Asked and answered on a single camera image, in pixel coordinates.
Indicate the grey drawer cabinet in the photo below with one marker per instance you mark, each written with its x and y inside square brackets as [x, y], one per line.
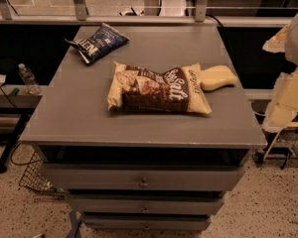
[99, 157]

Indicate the blue chip bag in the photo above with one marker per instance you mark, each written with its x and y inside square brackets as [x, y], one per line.
[105, 40]

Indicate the wire mesh basket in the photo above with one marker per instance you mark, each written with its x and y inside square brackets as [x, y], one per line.
[34, 180]

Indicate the grey side shelf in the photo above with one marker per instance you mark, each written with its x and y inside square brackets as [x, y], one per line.
[15, 100]

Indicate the metal window rail frame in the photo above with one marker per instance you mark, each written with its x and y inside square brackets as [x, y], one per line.
[92, 12]

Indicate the top drawer knob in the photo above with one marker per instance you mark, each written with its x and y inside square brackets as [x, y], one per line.
[143, 183]

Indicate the brown chip bag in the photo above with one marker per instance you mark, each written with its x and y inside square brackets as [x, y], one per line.
[140, 89]

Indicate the yellow sponge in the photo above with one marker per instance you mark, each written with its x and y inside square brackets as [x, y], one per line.
[216, 77]

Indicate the clear plastic water bottle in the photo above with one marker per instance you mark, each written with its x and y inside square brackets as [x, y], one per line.
[29, 79]

